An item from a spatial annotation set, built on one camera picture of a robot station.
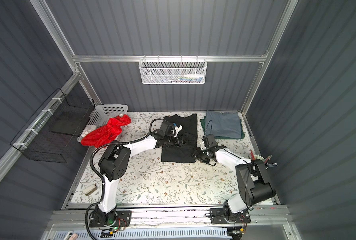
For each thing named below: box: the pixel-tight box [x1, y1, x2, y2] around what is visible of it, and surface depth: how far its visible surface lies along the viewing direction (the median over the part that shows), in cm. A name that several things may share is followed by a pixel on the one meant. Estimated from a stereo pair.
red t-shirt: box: [81, 114, 132, 148], surface depth 95 cm
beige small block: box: [82, 184, 98, 196], surface depth 82 cm
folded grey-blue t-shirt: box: [205, 110, 242, 138], surface depth 112 cm
